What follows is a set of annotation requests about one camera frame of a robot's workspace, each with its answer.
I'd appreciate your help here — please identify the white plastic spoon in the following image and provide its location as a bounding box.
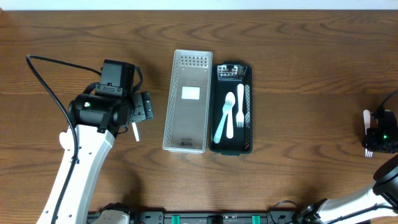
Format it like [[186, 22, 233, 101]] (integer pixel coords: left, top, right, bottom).
[[131, 123, 140, 142], [59, 132, 73, 150], [226, 92, 236, 139]]

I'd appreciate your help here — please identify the white plastic fork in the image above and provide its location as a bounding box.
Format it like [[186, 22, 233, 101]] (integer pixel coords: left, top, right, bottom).
[[236, 84, 244, 128], [363, 110, 373, 158]]

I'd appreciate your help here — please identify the pale green plastic fork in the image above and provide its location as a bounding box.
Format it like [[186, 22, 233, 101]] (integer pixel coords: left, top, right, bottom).
[[213, 100, 233, 144]]

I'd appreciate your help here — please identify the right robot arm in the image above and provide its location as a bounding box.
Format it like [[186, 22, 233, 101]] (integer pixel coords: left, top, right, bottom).
[[295, 107, 397, 223]]

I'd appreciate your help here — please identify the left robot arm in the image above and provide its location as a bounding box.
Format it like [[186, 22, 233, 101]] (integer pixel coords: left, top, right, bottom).
[[38, 60, 154, 223]]

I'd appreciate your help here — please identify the clear white plastic basket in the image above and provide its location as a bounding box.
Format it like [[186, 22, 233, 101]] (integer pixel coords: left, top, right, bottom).
[[162, 49, 213, 154]]

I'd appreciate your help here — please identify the black plastic basket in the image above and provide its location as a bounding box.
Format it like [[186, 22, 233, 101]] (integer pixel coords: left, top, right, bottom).
[[208, 61, 252, 156]]

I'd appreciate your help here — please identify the right black cable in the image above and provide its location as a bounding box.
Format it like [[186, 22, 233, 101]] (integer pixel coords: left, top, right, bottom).
[[377, 89, 398, 113]]

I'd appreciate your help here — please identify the black cable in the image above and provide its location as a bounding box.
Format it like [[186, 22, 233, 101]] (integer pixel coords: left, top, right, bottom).
[[377, 89, 398, 113], [25, 54, 103, 224]]

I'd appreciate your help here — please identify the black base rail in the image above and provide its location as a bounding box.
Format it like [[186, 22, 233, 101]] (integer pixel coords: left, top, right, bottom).
[[84, 200, 313, 224]]

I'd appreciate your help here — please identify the left black cable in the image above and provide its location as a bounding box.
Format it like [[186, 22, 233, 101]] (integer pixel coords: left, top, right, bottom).
[[25, 54, 103, 224]]

